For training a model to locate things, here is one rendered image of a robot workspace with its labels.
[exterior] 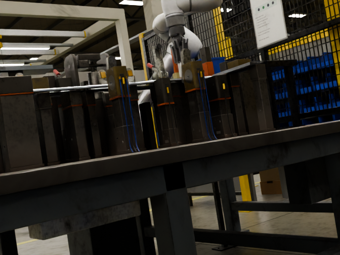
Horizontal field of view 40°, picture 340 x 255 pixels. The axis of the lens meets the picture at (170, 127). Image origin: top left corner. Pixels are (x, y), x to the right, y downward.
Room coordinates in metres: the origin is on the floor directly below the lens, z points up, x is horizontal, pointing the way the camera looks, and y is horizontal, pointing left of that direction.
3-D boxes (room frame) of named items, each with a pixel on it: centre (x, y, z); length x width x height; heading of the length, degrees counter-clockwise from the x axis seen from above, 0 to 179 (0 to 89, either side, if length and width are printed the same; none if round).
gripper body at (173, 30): (2.21, -0.10, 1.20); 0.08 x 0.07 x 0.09; 31
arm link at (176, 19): (2.21, -0.10, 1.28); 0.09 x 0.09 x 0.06
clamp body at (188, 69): (2.03, -0.14, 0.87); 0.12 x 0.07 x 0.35; 31
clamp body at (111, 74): (1.88, 0.17, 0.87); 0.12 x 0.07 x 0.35; 31
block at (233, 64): (2.28, -0.38, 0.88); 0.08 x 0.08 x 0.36; 31
